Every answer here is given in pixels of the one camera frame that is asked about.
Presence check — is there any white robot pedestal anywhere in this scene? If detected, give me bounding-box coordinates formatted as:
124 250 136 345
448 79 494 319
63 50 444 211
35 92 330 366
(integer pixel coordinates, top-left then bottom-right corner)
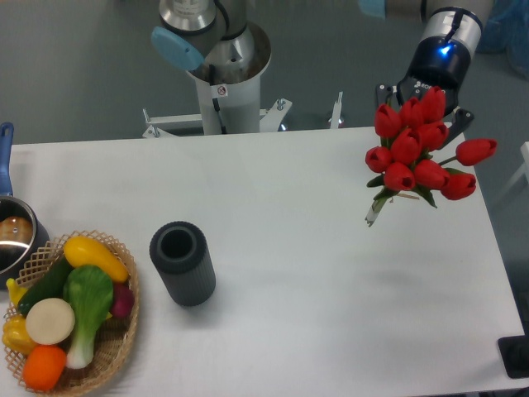
150 0 273 136

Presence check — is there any blue handled saucepan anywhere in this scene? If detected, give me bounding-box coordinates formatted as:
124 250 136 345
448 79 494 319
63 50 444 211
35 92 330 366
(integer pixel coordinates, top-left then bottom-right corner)
1 122 49 291

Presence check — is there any yellow bell pepper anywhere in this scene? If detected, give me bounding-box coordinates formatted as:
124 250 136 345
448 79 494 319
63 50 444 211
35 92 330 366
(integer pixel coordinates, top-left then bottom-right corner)
2 314 38 356

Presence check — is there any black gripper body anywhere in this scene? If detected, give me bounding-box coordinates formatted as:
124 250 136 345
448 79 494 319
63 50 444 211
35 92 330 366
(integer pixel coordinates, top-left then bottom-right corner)
396 36 471 116

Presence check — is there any green bok choy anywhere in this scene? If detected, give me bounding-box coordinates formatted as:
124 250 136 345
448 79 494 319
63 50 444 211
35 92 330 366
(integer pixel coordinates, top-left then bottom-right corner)
63 265 113 370

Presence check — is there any yellow banana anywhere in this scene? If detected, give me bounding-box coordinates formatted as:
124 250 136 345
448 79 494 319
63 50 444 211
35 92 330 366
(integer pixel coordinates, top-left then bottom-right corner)
6 278 28 307

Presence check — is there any green cucumber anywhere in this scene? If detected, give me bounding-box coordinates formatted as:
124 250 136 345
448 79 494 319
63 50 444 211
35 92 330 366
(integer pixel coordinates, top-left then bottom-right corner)
17 256 74 317

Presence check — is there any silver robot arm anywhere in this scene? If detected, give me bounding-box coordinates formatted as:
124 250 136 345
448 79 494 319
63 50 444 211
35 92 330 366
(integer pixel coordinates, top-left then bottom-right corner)
358 0 494 143

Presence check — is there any black device at table edge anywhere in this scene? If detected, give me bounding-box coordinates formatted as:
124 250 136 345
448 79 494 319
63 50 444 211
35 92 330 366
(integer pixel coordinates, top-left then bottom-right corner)
498 336 528 379

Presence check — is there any orange fruit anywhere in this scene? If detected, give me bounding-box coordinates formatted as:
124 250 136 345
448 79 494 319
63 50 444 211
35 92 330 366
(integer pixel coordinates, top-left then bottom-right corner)
22 345 66 391

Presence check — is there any woven wicker basket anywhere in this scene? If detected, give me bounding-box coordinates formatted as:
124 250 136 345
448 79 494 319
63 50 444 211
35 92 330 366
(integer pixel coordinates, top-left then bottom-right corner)
3 231 140 396

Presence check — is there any blue plastic bag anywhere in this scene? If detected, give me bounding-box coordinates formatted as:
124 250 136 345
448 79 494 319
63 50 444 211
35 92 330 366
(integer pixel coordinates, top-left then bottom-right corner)
476 1 528 80

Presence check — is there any dark grey ribbed vase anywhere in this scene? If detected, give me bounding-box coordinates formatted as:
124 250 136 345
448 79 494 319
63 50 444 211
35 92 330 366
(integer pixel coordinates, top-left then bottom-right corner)
149 221 217 307

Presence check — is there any yellow squash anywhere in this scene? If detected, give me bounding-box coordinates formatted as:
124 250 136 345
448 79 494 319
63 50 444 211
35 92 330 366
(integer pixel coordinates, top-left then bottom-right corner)
63 236 129 283

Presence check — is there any white metal base frame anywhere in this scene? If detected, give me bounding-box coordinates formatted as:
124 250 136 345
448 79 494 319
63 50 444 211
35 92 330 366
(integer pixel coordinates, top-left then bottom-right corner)
142 91 345 138

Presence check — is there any red tulip bouquet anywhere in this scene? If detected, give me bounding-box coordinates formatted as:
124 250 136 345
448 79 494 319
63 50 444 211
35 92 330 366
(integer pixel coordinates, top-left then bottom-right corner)
365 86 498 227

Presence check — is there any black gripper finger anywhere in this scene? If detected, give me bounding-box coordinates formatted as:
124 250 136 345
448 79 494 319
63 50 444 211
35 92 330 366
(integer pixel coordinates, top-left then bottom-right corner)
439 108 474 150
375 84 398 108

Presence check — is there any purple radish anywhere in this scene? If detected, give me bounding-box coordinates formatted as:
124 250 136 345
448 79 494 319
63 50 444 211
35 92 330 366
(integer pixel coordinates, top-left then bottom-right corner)
109 284 135 318

